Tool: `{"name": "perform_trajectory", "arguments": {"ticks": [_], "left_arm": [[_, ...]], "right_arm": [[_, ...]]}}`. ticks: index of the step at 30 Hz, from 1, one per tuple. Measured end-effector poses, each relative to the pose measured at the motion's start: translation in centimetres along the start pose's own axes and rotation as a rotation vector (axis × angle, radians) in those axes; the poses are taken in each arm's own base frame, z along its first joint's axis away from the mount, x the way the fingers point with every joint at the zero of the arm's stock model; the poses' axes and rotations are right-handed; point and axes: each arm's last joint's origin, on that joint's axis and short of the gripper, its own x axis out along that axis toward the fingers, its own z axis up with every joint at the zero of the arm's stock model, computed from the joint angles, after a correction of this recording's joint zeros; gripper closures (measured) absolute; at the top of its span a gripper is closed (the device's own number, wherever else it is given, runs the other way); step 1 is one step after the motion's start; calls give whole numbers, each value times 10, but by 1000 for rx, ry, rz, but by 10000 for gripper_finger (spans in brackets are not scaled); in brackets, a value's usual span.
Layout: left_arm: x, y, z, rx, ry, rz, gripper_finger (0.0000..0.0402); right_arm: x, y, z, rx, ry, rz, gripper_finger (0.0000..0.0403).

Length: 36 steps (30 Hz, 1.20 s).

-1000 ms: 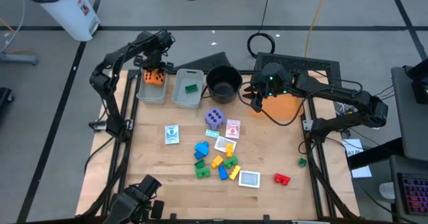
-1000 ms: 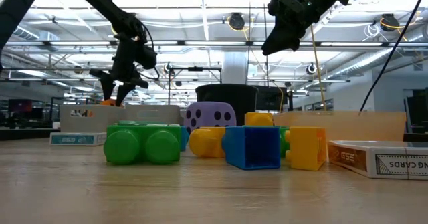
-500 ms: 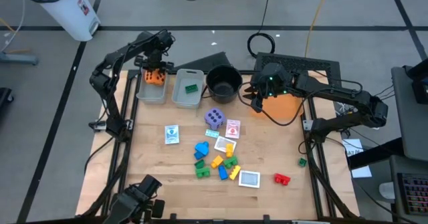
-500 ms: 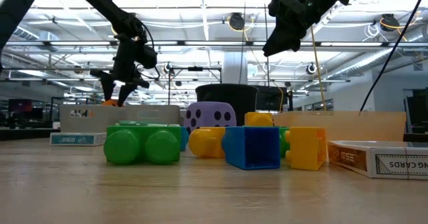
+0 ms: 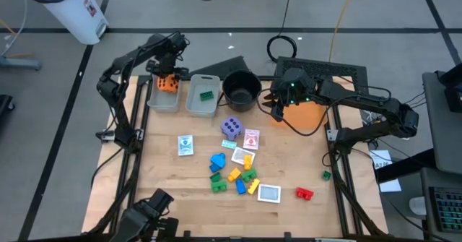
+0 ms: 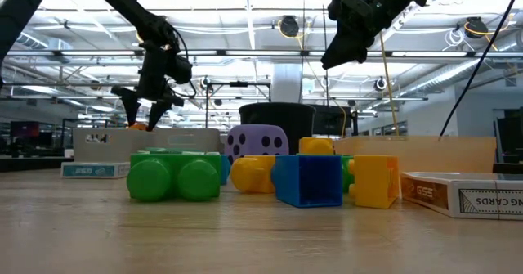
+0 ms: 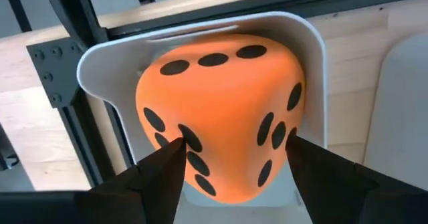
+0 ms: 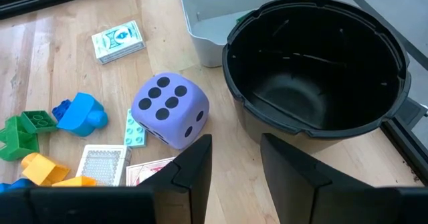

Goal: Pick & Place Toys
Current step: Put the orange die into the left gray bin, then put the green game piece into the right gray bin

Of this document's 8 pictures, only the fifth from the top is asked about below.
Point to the grey floor stand base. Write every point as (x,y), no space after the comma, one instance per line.
(18,63)

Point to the backlit keyboard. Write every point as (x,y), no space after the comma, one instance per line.
(447,209)

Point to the black bucket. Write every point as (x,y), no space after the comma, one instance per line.
(242,90)

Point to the black perforated panel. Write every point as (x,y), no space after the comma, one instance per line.
(335,68)

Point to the light blue toy block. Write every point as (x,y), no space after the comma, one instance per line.
(218,159)

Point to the purple foam die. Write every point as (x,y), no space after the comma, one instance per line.
(231,128)

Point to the white paper sheet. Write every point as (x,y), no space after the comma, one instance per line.
(380,159)
(390,186)

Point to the teal toy brick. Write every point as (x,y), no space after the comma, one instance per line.
(229,144)

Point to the orange translucent tray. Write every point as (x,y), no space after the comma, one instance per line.
(307,117)

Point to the grey plastic bin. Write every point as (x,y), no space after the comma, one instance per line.
(202,108)
(162,103)

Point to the blue playing card box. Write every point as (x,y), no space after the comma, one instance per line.
(185,145)

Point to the black aluminium table frame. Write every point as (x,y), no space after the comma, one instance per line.
(234,239)

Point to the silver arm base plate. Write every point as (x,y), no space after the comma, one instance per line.
(104,136)
(332,134)

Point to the black device on desk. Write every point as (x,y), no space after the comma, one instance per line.
(453,90)

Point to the red toy brick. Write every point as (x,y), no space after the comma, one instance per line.
(305,193)

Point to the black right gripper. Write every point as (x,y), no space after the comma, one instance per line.
(294,86)

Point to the dark green toy brick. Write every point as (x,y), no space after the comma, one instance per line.
(206,95)

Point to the black triangular plate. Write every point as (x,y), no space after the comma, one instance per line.
(223,68)

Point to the blue hollow toy brick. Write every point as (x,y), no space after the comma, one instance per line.
(240,186)

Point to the small green toy brick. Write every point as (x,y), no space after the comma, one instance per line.
(215,177)

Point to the black jointed device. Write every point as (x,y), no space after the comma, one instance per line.
(144,216)

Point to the white computer mouse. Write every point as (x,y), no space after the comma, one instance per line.
(417,206)

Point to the long yellow toy brick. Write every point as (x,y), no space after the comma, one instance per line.
(253,186)

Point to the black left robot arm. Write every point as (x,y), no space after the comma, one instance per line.
(115,104)

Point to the white trash bin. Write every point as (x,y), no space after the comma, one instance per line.
(72,7)

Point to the black floor object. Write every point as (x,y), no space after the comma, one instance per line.
(5,103)

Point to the dark grey keyboard desk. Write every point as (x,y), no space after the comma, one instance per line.
(425,178)

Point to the dark blue toy brick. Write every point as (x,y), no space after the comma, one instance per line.
(214,168)

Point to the red playing card box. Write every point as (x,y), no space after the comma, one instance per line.
(251,139)

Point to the orange foam die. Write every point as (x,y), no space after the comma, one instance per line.
(168,85)

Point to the yellow round-stud toy brick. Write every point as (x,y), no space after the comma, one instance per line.
(234,174)

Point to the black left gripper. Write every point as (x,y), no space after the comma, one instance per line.
(167,65)

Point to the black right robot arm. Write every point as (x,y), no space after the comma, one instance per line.
(361,101)

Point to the small yellow toy brick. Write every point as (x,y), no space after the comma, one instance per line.
(248,162)

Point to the medium green toy brick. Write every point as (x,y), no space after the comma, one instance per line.
(249,174)

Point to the tiny dark green brick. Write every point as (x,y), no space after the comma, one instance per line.
(326,175)

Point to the large green toy brick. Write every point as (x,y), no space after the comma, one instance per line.
(218,186)

